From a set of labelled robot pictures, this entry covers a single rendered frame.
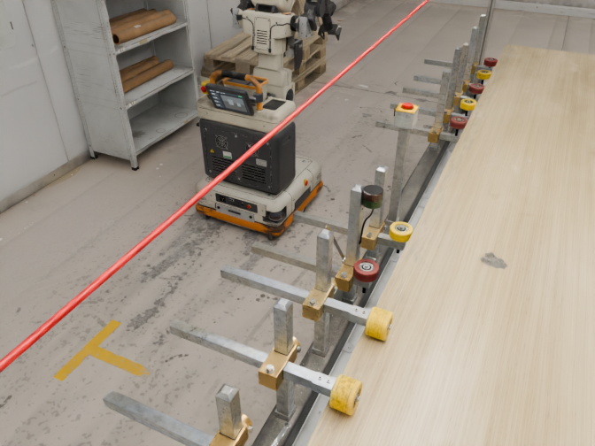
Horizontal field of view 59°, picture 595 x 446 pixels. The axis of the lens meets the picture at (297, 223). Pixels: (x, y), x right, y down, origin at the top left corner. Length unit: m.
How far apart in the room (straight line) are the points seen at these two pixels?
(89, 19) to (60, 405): 2.40
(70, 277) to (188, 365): 1.00
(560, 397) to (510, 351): 0.16
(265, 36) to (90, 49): 1.32
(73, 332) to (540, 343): 2.18
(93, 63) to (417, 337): 3.09
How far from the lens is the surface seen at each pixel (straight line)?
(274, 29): 3.13
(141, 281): 3.09
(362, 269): 1.67
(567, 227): 2.07
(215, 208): 3.35
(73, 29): 4.00
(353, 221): 1.62
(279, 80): 3.26
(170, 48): 4.68
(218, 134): 3.16
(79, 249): 3.46
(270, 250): 1.80
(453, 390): 1.40
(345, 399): 1.26
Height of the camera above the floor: 1.98
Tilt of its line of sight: 36 degrees down
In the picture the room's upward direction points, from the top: straight up
